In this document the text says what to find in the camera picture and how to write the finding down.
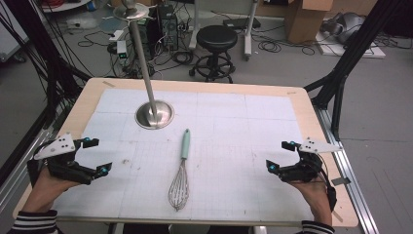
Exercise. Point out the grey rounded device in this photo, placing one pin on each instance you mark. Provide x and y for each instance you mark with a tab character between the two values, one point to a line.
349	26

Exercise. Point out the person's right striped sleeve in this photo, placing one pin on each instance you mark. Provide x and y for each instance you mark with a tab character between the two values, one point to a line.
316	227

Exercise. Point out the white stand leg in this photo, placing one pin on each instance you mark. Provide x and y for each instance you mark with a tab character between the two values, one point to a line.
249	29
195	26

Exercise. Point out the person's left hand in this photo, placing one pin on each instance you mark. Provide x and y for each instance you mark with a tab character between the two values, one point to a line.
45	195

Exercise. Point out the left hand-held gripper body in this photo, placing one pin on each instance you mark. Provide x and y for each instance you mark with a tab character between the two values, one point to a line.
61	165

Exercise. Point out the metal stand with round base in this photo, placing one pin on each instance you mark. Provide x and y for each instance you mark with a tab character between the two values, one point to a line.
142	55

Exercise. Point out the black computer tower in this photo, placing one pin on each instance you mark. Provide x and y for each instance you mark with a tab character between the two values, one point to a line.
168	27

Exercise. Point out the person's left striped sleeve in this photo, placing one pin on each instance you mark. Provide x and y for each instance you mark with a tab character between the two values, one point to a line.
32	222

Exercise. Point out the white floor board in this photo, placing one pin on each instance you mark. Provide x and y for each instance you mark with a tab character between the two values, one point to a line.
357	50

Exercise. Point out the grey tape strip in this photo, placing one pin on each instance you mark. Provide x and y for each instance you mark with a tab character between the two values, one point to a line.
341	181

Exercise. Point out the black round stool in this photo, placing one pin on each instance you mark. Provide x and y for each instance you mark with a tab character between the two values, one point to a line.
217	37

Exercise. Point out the white power adapter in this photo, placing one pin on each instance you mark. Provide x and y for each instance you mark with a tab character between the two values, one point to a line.
121	48

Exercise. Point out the person's right hand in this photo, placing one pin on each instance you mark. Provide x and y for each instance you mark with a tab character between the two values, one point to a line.
315	201

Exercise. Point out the person's striped sleeve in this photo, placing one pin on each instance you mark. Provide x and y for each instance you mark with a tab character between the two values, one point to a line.
316	227
32	222

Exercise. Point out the black metal frame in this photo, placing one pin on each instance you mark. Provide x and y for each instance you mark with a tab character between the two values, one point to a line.
357	42
52	65

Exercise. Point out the aluminium rail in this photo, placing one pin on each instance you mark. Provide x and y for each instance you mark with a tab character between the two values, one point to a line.
344	175
22	169

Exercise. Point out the white grid mat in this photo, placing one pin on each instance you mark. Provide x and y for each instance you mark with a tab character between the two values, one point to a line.
227	136

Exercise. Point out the brown cardboard box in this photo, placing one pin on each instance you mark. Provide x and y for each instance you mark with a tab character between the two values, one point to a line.
305	19

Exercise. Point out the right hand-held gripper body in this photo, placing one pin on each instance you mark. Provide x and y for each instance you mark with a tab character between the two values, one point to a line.
307	165

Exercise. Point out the flat black device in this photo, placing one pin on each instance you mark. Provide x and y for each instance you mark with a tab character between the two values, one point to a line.
238	22

